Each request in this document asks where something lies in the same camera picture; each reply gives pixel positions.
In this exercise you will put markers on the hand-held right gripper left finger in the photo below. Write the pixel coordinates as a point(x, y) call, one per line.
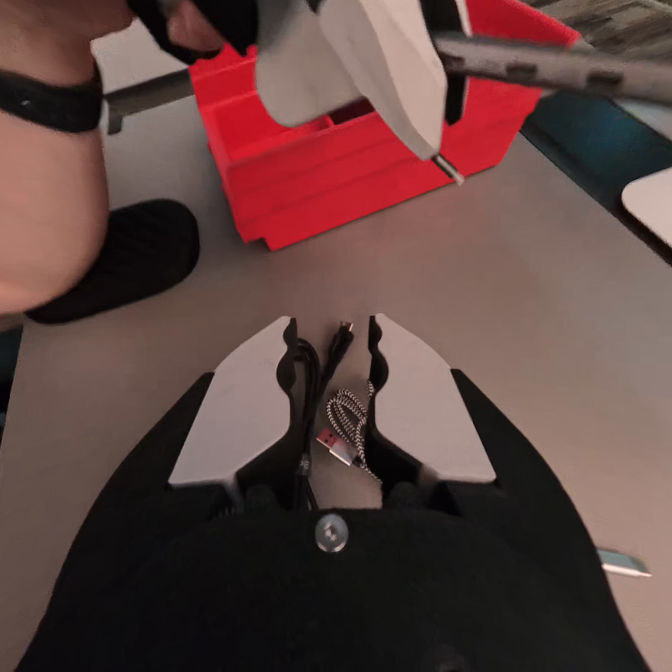
point(231, 420)

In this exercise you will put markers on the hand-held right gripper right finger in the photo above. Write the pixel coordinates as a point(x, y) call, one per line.
point(430, 420)

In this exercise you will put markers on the person's left forearm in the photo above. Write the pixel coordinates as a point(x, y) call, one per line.
point(47, 210)

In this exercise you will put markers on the person's left hand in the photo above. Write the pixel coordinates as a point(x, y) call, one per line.
point(52, 31)

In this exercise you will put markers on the red plastic bin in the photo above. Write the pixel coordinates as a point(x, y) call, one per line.
point(341, 183)

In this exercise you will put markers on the black wrist rest pad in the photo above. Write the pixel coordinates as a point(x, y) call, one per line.
point(131, 252)

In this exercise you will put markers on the dark desk mat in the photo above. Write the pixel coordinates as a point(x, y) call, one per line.
point(577, 136)

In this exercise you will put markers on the black wristband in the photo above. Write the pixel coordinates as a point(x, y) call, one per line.
point(47, 102)

